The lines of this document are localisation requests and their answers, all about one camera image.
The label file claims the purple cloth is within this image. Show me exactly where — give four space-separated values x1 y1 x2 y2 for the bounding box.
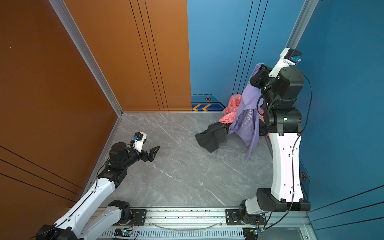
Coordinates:
228 81 263 162

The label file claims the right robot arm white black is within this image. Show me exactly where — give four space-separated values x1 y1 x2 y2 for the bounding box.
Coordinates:
239 65 311 224

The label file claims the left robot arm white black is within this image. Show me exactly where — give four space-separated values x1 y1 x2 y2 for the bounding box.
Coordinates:
34 141 160 240

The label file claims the pink patterned cloth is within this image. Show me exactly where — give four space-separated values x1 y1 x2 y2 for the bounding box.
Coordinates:
219 95 264 124

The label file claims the black denim garment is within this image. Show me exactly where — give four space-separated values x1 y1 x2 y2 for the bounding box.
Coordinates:
195 120 268 153

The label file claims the left green circuit board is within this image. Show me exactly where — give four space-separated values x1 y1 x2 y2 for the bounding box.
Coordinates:
114 228 134 239

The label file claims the right small circuit board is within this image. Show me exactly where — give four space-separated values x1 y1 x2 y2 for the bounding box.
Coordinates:
250 226 265 236

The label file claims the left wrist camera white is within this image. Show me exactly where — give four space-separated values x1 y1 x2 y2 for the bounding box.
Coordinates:
130 132 147 153

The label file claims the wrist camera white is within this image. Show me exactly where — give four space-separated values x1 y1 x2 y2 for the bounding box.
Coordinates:
269 48 302 78
130 132 147 153

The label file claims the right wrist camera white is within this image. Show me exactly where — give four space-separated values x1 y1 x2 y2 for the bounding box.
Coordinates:
269 48 302 78

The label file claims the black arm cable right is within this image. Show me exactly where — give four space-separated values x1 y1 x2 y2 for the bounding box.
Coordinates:
263 73 313 231

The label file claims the right aluminium corner post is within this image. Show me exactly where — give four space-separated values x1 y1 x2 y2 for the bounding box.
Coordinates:
286 0 319 49

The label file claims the aluminium corner post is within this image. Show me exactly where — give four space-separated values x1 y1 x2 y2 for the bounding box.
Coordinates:
286 0 319 49
49 0 124 117

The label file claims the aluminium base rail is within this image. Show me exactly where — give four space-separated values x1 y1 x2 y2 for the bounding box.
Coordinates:
90 207 317 240

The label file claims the left aluminium corner post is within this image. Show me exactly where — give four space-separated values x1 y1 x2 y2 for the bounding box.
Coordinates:
49 0 124 117

